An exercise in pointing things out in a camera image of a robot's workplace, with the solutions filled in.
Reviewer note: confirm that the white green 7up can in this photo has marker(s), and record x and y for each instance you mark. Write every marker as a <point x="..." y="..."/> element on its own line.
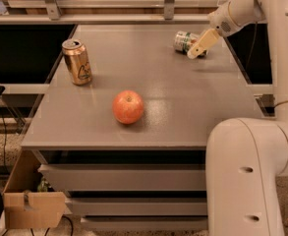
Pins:
<point x="184" y="40"/>

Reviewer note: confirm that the gold soda can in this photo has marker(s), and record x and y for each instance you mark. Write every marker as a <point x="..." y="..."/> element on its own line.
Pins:
<point x="76" y="59"/>

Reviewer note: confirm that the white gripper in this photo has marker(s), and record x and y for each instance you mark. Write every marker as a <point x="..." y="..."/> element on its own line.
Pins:
<point x="220" y="23"/>

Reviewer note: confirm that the red apple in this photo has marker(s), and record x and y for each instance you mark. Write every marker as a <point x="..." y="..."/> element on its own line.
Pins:
<point x="128" y="107"/>

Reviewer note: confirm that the cardboard box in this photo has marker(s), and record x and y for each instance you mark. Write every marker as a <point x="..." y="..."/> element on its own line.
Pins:
<point x="24" y="206"/>

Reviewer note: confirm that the grey drawer cabinet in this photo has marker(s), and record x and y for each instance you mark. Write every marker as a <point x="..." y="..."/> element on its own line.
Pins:
<point x="127" y="149"/>

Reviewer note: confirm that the metal shelf frame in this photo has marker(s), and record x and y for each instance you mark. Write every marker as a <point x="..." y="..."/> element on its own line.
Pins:
<point x="64" y="12"/>

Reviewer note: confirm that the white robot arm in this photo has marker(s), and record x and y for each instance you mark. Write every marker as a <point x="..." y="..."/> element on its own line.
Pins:
<point x="244" y="156"/>

